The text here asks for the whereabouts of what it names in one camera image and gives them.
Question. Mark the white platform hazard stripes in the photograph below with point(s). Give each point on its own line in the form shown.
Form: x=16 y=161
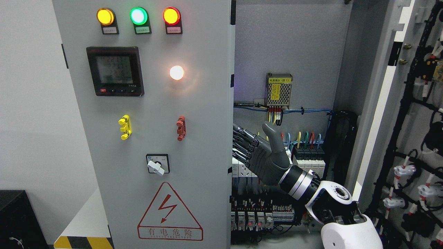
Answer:
x=89 y=228

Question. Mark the grey cabinet door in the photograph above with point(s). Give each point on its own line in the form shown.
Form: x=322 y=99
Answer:
x=382 y=39
x=199 y=163

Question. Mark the grey robot hand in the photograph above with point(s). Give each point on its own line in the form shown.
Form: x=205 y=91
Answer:
x=266 y=159

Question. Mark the white din rail sockets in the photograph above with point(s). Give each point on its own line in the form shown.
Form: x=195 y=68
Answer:
x=239 y=169

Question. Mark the red terminal post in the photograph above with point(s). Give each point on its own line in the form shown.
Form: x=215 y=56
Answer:
x=181 y=128

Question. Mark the red indicator lamp left door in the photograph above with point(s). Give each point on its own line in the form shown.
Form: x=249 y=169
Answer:
x=172 y=19

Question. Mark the metal mesh power supply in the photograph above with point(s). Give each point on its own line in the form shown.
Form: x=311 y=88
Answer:
x=278 y=86

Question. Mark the black digital power meter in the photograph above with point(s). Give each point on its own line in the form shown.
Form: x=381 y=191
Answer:
x=116 y=71

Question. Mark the white indicator lamp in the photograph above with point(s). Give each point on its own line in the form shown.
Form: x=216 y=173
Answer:
x=176 y=72

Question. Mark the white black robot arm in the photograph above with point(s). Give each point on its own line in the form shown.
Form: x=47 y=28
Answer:
x=329 y=203

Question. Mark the green indicator lamp left door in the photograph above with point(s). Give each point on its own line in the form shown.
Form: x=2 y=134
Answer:
x=140 y=19

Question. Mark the red electric hazard sticker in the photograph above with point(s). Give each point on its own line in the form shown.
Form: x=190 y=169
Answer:
x=168 y=218

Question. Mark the black box on floor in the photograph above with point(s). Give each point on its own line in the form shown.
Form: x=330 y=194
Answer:
x=19 y=228

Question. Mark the white rotary selector switch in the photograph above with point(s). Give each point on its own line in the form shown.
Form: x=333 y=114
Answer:
x=158 y=164

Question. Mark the yellow terminal post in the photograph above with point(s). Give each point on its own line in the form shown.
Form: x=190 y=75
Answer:
x=125 y=127

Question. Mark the yellow indicator lamp left door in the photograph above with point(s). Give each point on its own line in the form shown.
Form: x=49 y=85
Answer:
x=108 y=21

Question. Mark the row of relay modules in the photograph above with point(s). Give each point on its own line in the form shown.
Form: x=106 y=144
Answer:
x=261 y=219

